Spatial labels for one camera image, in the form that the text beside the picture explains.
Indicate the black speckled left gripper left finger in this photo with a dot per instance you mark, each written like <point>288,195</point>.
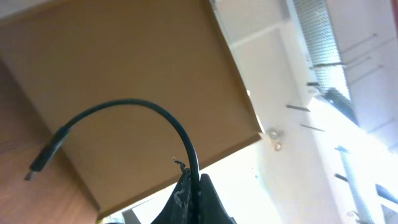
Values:
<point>177,208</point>

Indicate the tan side panel board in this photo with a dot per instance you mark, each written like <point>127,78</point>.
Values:
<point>79,54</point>

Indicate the black speckled left gripper right finger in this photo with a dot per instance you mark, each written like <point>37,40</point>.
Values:
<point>211,208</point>

